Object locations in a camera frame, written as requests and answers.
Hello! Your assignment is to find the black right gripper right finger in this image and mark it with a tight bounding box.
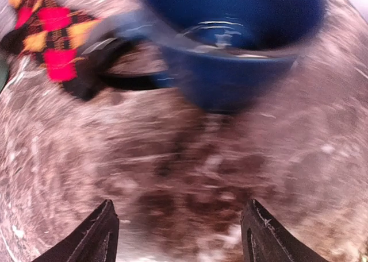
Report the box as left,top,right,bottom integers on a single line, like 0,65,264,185
241,199,327,262

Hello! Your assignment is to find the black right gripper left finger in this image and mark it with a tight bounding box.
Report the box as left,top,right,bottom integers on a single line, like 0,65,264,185
34,199,119,262

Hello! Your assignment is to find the dark blue mug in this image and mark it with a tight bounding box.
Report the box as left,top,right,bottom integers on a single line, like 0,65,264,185
80,0,325,114

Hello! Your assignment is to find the red yellow argyle sock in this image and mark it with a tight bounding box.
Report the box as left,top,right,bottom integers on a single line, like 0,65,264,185
1,0,102,101

